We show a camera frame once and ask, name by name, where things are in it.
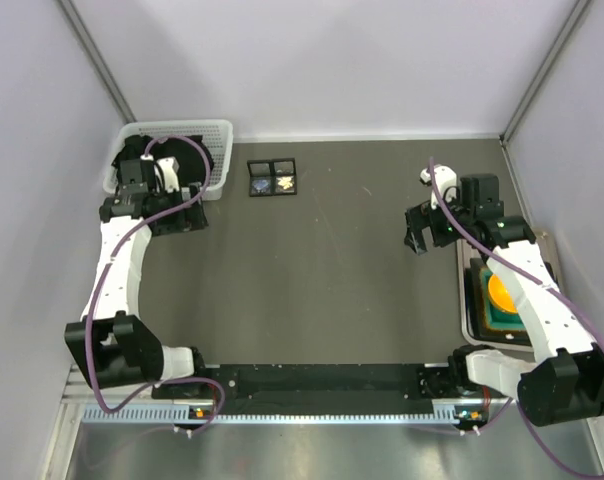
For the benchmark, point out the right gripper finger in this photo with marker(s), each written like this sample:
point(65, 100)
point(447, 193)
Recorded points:
point(411, 241)
point(420, 243)

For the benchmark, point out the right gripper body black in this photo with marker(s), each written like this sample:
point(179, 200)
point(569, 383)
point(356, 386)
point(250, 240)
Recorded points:
point(419, 223)

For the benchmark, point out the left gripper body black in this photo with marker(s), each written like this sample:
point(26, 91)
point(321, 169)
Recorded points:
point(196, 211)

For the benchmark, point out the black button shirt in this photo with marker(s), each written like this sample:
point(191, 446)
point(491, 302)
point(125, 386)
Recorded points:
point(191, 168)

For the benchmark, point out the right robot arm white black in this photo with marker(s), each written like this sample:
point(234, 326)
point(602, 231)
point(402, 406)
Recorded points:
point(565, 379)

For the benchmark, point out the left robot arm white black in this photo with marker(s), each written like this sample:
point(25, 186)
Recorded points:
point(110, 344)

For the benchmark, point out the black box gold brooch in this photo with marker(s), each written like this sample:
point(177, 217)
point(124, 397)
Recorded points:
point(285, 178)

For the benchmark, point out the metal tray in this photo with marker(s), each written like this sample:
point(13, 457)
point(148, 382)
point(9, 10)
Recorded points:
point(548, 322)

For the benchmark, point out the white perforated plastic basket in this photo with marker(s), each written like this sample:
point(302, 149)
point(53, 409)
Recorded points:
point(215, 137)

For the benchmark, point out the orange bowl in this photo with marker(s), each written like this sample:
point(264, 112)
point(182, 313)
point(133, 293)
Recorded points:
point(500, 297)

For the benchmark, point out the green black mat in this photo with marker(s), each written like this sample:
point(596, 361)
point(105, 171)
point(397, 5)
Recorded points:
point(486, 322)

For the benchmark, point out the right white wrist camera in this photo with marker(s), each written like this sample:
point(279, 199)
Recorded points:
point(446, 182)

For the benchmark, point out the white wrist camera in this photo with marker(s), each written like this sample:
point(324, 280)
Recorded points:
point(446, 182)
point(166, 171)

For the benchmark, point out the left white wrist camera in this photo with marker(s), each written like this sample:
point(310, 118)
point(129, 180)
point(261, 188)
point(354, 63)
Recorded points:
point(166, 171)

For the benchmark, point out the grey slotted cable duct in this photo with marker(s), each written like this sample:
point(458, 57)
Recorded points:
point(190, 415)

